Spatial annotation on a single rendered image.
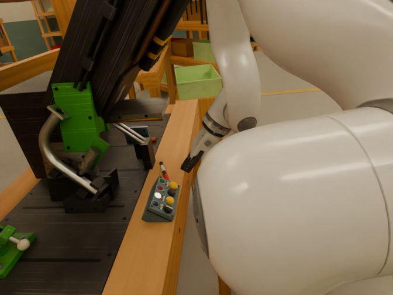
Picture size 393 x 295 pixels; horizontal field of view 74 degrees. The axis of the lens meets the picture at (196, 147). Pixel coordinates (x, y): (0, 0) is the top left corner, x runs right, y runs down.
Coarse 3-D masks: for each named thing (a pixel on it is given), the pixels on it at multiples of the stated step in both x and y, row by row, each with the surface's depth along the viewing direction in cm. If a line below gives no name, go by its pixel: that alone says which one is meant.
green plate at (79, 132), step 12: (60, 84) 75; (72, 84) 75; (60, 96) 76; (72, 96) 76; (84, 96) 75; (72, 108) 77; (84, 108) 76; (72, 120) 78; (84, 120) 77; (96, 120) 81; (72, 132) 79; (84, 132) 78; (96, 132) 78; (72, 144) 80; (84, 144) 79
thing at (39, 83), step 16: (32, 80) 96; (48, 80) 93; (0, 96) 83; (16, 96) 83; (32, 96) 82; (16, 112) 85; (32, 112) 85; (48, 112) 85; (16, 128) 89; (32, 128) 88; (32, 144) 91; (32, 160) 95
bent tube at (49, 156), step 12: (48, 108) 73; (60, 108) 76; (48, 120) 75; (60, 120) 76; (48, 132) 76; (48, 144) 78; (48, 156) 78; (60, 168) 78; (72, 168) 80; (72, 180) 79; (84, 180) 79
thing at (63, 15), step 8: (56, 0) 130; (64, 0) 130; (72, 0) 134; (56, 8) 132; (64, 8) 132; (72, 8) 134; (56, 16) 134; (64, 16) 134; (64, 24) 136; (64, 32) 138
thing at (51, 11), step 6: (42, 6) 829; (36, 12) 798; (42, 12) 836; (48, 12) 799; (48, 24) 854; (42, 30) 824; (48, 30) 863; (42, 36) 828; (48, 36) 829; (48, 42) 846; (54, 42) 884; (48, 48) 850; (54, 48) 854
